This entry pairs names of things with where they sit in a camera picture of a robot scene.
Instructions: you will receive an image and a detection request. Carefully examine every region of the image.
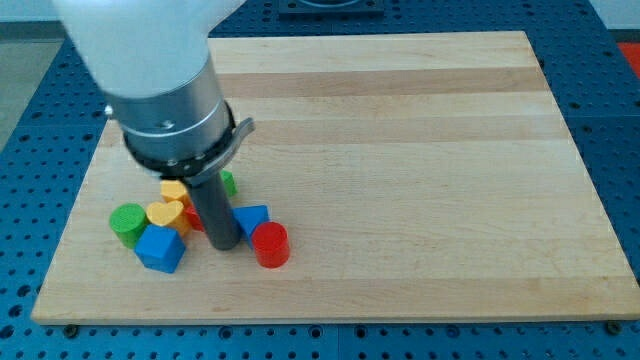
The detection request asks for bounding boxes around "red cylinder block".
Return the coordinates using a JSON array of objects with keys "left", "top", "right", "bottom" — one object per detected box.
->
[{"left": 251, "top": 221, "right": 290, "bottom": 268}]

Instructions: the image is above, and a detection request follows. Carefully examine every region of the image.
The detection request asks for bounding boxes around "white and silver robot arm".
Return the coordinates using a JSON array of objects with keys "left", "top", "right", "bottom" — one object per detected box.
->
[{"left": 53, "top": 0, "right": 254, "bottom": 187}]

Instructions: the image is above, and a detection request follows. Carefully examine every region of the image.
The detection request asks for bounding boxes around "blue triangle block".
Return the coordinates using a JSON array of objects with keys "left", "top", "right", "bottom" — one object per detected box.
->
[{"left": 232, "top": 205, "right": 270, "bottom": 249}]

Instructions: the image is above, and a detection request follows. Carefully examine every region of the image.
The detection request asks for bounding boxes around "green block behind tool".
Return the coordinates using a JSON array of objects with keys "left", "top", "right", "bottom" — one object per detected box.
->
[{"left": 220, "top": 170, "right": 238, "bottom": 197}]

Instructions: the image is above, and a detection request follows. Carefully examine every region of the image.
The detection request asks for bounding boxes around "wooden board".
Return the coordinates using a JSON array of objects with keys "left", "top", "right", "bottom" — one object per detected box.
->
[{"left": 32, "top": 31, "right": 639, "bottom": 326}]

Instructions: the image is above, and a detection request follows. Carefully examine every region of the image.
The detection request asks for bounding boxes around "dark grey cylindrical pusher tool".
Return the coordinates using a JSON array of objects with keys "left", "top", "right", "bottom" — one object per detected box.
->
[{"left": 185, "top": 173, "right": 241, "bottom": 251}]

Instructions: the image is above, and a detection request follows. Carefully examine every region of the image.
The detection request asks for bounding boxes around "red block behind tool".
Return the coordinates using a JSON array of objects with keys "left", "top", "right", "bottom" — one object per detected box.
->
[{"left": 184, "top": 205, "right": 204, "bottom": 232}]

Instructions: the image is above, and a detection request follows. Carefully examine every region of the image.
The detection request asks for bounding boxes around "yellow pentagon block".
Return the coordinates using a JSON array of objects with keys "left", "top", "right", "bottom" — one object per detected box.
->
[{"left": 160, "top": 180, "right": 192, "bottom": 207}]

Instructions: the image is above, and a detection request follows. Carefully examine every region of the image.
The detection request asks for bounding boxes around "yellow heart block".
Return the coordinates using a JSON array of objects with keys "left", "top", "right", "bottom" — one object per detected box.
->
[{"left": 146, "top": 200, "right": 192, "bottom": 237}]

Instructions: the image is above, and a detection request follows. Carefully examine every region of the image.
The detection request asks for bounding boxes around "blue cube block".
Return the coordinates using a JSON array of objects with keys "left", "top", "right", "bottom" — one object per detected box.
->
[{"left": 134, "top": 224, "right": 186, "bottom": 274}]

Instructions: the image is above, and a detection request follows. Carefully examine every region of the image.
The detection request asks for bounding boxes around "green cylinder block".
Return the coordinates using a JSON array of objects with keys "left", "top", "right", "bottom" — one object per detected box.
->
[{"left": 109, "top": 203, "right": 149, "bottom": 249}]

